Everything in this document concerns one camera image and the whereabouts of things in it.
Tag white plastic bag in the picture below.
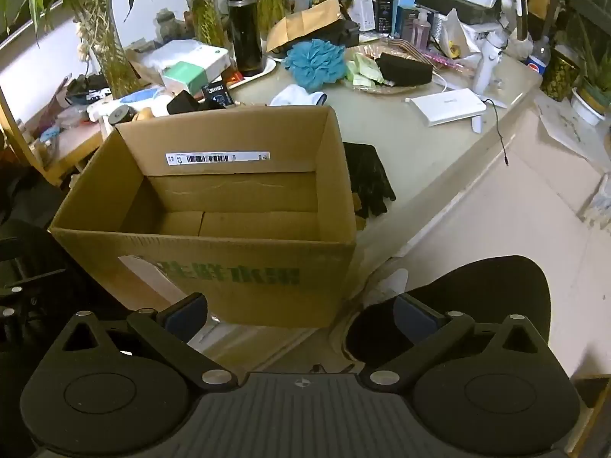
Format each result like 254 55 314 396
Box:
439 8 483 60

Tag black soft pouch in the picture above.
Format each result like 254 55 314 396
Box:
375 52 434 85

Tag wicker tray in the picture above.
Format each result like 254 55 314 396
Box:
341 45 449 94

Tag white paper sheets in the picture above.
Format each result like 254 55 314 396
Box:
535 90 611 173

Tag pink comb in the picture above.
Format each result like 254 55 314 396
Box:
420 52 466 70

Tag black carton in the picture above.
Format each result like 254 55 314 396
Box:
372 0 396 34

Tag black thermos bottle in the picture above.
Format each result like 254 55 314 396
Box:
226 0 263 77

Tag white flat box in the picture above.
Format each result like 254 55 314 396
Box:
411 88 488 127

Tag white handheld gimbal tripod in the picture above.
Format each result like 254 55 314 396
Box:
470 29 509 133

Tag rainbow ribbon cable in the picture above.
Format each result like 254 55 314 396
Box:
386 38 430 53

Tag black cable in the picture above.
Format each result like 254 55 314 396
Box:
480 99 511 168

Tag black mesh office chair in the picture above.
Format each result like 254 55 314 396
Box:
0 172 91 344

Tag brown paper envelope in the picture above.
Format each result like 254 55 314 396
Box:
266 0 343 53

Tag white tray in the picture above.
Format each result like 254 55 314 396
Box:
224 55 278 90

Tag long black box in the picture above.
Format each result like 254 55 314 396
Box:
416 0 502 24

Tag lucky bamboo in glass vase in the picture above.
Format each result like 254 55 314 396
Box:
258 0 292 39
176 0 227 48
24 0 139 98

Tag brown cardboard box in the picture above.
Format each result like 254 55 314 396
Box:
49 105 358 329

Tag pink soap bottle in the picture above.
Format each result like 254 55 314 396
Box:
411 10 433 48

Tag white carton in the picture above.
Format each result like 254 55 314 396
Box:
353 0 380 32

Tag cola bottle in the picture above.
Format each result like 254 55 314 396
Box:
525 35 552 77

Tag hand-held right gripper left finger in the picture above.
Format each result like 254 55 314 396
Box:
45 292 239 394

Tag black gold tin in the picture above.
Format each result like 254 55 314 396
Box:
541 47 580 102

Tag blue bowl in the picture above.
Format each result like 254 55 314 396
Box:
119 88 165 106

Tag small black box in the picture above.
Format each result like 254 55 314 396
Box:
200 82 236 108

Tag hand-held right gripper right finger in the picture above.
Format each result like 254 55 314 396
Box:
358 292 557 394

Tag dark stone figurine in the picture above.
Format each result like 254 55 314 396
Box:
155 7 184 41

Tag black zip case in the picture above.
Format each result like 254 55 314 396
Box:
286 19 361 51

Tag blue carton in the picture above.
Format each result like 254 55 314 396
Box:
392 0 418 39

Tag blue bath loofah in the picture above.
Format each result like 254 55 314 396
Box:
283 39 347 92

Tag black gloves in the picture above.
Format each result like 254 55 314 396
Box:
343 142 397 230

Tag white sock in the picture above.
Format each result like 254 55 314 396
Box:
270 84 329 107

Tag plant in white pot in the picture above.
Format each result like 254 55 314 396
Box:
568 24 611 127

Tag white tissue packet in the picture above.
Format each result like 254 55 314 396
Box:
141 39 231 77

